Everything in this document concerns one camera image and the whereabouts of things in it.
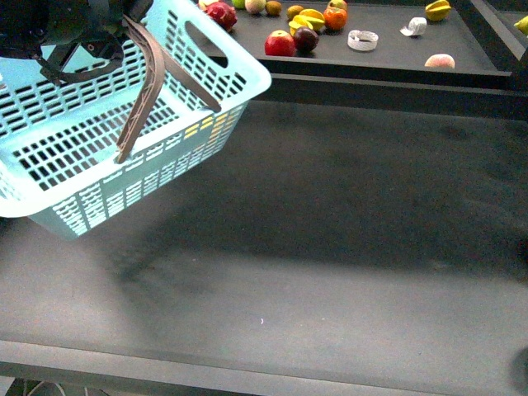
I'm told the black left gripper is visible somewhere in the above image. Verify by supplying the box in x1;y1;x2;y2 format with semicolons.
39;0;154;86

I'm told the light blue plastic basket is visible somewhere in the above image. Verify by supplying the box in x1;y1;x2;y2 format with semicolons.
1;1;271;238

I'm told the yellow mango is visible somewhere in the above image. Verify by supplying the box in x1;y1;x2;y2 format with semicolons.
183;112;228;140

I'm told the red dragon fruit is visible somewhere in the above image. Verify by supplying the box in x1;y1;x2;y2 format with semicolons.
205;1;238;32

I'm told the green fruit at top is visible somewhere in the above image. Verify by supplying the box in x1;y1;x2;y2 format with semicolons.
231;0;245;10

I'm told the green fruit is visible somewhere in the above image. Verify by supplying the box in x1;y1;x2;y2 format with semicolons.
231;0;245;10
514;16;528;35

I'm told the pale round fruit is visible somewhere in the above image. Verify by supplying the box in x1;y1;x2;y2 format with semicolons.
244;0;266;15

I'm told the brown kiwi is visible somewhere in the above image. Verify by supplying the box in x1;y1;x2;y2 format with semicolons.
286;5;304;21
265;0;282;17

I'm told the red apple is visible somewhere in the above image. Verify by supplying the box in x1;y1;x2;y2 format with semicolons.
264;30;296;57

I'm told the dark purple plum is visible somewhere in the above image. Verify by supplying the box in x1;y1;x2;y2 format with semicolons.
293;26;319;53

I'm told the yellow starfruit centre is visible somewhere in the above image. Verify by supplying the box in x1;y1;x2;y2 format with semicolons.
288;8;325;34

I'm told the yellow starfruit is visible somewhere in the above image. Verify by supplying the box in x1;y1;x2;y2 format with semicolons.
425;0;451;22
288;8;325;34

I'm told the orange persimmon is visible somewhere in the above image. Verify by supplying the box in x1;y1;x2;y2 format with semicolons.
323;7;348;31

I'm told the yellow starfruit right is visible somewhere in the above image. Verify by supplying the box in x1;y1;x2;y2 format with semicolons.
425;0;451;22

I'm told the pink peach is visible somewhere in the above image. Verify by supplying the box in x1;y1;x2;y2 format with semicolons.
424;54;455;68

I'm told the green fruit far right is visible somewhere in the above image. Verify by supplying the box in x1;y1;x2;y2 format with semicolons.
514;16;528;35

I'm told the black cable left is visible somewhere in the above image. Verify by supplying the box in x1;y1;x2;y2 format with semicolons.
36;32;125;87

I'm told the white tape ring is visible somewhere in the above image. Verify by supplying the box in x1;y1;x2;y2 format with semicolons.
346;29;380;53

